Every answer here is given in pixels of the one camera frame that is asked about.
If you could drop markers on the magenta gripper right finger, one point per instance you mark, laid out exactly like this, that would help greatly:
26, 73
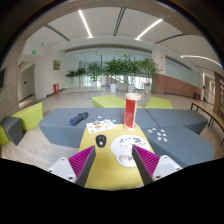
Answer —
146, 162

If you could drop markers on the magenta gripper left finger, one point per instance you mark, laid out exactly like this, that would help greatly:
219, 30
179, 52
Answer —
81, 164

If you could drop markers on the black computer mouse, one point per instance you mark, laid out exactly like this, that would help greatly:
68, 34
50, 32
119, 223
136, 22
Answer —
101, 140

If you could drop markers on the yellow-green table seat block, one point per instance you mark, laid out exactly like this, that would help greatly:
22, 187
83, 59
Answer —
106, 173

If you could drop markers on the grey right sofa block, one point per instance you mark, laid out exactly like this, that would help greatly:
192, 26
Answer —
176, 133

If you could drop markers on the grey sofa block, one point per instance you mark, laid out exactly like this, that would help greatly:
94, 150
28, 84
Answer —
57, 129
176, 133

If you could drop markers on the grey left sofa block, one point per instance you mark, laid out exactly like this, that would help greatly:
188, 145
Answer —
57, 129

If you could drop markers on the folded dark blue umbrella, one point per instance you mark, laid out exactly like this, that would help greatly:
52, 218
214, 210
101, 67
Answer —
81, 116

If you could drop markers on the white sticker sheet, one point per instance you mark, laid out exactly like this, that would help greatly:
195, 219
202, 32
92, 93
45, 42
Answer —
99, 126

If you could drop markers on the red cylinder with wooden ends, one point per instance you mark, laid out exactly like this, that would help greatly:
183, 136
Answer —
130, 111

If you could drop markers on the yellow-green far right sofa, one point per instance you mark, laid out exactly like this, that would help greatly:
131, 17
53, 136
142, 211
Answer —
158, 103

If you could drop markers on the yellow-green sofa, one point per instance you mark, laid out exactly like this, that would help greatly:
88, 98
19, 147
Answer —
108, 101
158, 103

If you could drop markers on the yellow-green far left sofa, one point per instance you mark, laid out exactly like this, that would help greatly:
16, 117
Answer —
108, 101

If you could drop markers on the green and grey side sofa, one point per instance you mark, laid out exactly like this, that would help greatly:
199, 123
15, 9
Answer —
12, 128

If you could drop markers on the wooden bench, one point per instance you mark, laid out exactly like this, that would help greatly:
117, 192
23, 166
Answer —
213, 118

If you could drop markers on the red fire extinguisher box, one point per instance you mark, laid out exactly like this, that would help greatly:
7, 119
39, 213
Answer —
56, 88

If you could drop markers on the potted tree white pot right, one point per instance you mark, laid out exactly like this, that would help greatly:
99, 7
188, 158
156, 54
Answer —
148, 68

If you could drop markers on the potted tree white pot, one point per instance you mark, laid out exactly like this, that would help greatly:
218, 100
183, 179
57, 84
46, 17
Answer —
148, 68
113, 69

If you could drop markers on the potted tree white pot centre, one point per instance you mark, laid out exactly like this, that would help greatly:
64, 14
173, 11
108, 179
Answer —
113, 69

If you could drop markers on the wall mounted screen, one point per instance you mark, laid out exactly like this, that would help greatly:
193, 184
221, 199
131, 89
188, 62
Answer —
2, 77

